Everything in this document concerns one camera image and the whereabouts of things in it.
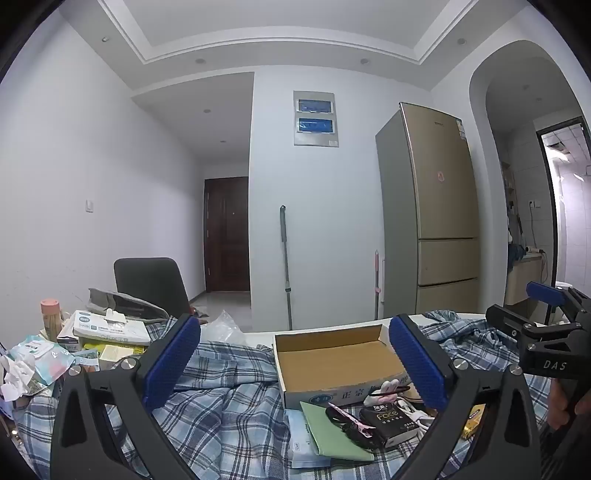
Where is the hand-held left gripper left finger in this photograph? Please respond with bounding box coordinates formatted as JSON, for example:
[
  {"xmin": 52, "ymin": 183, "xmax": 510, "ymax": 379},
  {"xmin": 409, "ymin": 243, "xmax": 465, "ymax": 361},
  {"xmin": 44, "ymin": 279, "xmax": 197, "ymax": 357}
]
[{"xmin": 50, "ymin": 314, "xmax": 202, "ymax": 480}]

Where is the cardboard box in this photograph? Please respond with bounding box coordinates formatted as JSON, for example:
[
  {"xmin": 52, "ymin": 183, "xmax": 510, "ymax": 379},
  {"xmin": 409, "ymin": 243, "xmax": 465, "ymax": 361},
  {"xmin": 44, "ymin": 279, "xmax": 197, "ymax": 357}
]
[{"xmin": 272, "ymin": 323, "xmax": 420, "ymax": 411}]

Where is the gold refrigerator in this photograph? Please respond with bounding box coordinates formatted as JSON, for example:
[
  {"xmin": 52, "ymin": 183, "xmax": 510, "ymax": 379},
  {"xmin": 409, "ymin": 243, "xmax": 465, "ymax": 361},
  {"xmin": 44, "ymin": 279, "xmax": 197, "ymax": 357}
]
[{"xmin": 375, "ymin": 102, "xmax": 481, "ymax": 320}]

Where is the wet wipes pack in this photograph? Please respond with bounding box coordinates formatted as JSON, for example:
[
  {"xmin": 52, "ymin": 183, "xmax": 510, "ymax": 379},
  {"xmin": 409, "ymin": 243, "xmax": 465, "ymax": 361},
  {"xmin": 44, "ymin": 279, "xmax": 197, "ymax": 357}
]
[{"xmin": 8, "ymin": 339, "xmax": 75, "ymax": 386}]

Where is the black tissue packet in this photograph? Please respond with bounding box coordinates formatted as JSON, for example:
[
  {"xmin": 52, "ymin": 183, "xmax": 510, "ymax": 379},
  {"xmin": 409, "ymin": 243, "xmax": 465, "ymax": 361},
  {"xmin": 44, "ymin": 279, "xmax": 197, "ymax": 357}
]
[{"xmin": 359, "ymin": 405, "xmax": 422, "ymax": 450}]

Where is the white charging cable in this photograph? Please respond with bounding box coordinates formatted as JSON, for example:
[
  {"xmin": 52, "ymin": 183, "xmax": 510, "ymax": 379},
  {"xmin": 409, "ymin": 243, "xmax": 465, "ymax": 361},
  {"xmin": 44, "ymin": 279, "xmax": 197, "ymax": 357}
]
[{"xmin": 397, "ymin": 398, "xmax": 437, "ymax": 432}]

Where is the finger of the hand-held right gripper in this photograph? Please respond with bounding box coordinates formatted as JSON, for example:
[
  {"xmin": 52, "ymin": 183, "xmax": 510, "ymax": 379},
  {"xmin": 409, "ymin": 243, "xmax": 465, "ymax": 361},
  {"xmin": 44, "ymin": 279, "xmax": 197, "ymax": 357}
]
[
  {"xmin": 485, "ymin": 304, "xmax": 583, "ymax": 343},
  {"xmin": 525, "ymin": 281, "xmax": 591, "ymax": 326}
]

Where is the white tissue pack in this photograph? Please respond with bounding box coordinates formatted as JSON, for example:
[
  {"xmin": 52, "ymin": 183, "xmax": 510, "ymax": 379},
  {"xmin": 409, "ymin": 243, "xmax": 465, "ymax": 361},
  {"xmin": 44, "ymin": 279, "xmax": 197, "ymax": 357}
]
[{"xmin": 58, "ymin": 308, "xmax": 152, "ymax": 346}]

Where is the white pink plush ornament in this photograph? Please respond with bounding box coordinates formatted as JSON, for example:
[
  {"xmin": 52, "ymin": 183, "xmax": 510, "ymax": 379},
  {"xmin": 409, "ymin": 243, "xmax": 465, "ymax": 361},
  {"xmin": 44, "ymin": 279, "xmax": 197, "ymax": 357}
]
[{"xmin": 372, "ymin": 379, "xmax": 411, "ymax": 402}]

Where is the pale blue packet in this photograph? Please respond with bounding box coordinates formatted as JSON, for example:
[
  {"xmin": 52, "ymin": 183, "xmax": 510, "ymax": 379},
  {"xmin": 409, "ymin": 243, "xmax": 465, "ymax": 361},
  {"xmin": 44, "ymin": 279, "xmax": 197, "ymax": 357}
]
[{"xmin": 285, "ymin": 410, "xmax": 334, "ymax": 468}]

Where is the yellow box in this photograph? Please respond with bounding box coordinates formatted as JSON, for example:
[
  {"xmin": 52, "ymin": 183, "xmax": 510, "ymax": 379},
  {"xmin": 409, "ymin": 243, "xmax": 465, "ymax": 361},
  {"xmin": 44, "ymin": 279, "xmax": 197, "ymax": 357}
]
[{"xmin": 99, "ymin": 344, "xmax": 139, "ymax": 370}]

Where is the person's right hand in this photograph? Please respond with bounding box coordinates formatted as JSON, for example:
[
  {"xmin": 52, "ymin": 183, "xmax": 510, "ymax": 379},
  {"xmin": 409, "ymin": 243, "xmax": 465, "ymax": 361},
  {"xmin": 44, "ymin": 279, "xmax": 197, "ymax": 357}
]
[{"xmin": 549, "ymin": 381, "xmax": 583, "ymax": 430}]

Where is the grey bag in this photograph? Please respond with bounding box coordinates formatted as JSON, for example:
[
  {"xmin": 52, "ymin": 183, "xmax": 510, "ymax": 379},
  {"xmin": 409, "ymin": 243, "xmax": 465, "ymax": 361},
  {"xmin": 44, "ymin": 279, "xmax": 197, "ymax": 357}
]
[{"xmin": 87, "ymin": 288, "xmax": 169, "ymax": 324}]

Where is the beige kitchen cabinet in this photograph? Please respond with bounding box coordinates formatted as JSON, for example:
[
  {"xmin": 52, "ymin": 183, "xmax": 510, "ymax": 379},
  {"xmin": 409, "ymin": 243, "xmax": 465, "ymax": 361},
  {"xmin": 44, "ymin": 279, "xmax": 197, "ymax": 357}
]
[{"xmin": 504, "ymin": 251, "xmax": 543, "ymax": 306}]

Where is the beige jar with pink lid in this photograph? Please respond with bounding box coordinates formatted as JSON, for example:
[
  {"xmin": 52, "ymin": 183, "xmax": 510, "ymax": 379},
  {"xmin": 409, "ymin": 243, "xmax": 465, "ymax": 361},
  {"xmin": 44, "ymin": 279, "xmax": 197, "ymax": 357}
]
[{"xmin": 40, "ymin": 299, "xmax": 65, "ymax": 342}]

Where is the crumpled white tissue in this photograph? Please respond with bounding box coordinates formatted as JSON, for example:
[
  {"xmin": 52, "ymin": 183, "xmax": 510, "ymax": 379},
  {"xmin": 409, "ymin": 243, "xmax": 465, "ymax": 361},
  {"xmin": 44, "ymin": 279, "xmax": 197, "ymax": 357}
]
[{"xmin": 0, "ymin": 357, "xmax": 38, "ymax": 402}]

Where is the blue plaid cloth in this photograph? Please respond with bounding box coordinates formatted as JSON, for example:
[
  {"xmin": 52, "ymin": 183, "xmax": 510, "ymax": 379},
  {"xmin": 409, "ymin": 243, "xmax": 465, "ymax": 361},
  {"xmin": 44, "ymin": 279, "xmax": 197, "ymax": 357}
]
[{"xmin": 11, "ymin": 310, "xmax": 555, "ymax": 480}]

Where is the dark grey chair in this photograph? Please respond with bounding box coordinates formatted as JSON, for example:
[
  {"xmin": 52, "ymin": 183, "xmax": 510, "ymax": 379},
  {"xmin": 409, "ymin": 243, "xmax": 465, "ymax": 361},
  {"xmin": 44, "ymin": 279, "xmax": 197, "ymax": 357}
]
[{"xmin": 113, "ymin": 257, "xmax": 191, "ymax": 319}]

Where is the grey green mop handle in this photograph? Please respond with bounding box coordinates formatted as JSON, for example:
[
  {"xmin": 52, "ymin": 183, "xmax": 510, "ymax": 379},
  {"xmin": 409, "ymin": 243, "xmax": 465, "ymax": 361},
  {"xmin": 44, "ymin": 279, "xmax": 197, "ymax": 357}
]
[{"xmin": 279, "ymin": 205, "xmax": 294, "ymax": 330}]

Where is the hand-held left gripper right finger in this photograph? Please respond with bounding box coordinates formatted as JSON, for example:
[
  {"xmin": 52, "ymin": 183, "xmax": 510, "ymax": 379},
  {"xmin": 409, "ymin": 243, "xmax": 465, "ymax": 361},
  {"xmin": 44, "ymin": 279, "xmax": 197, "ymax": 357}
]
[{"xmin": 389, "ymin": 314, "xmax": 542, "ymax": 480}]

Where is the grey electrical panel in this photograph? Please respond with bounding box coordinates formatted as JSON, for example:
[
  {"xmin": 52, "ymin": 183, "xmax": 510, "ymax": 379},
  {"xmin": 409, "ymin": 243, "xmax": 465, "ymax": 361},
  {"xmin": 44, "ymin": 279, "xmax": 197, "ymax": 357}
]
[{"xmin": 293, "ymin": 90, "xmax": 340, "ymax": 147}]

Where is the dark wooden door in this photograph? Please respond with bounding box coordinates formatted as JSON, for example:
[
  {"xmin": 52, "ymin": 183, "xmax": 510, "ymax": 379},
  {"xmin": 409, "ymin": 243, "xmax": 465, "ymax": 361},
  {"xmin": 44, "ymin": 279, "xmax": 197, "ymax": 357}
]
[{"xmin": 204, "ymin": 176, "xmax": 251, "ymax": 293}]

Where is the clear plastic bag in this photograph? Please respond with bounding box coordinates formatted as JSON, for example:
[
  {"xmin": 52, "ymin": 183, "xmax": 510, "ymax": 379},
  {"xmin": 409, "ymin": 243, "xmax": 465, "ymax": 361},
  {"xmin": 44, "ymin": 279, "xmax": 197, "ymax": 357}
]
[{"xmin": 201, "ymin": 310, "xmax": 247, "ymax": 346}]

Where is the pink hair clip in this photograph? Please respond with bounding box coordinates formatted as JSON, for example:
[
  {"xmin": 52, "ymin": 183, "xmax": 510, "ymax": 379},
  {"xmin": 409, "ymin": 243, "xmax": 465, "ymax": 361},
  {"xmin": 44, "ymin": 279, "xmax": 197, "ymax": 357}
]
[{"xmin": 327, "ymin": 402, "xmax": 377, "ymax": 437}]

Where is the yellow packet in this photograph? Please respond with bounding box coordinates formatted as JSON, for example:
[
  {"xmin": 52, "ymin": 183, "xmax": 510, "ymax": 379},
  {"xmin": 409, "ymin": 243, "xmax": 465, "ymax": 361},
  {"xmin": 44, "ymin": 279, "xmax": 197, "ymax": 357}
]
[{"xmin": 462, "ymin": 404, "xmax": 488, "ymax": 439}]

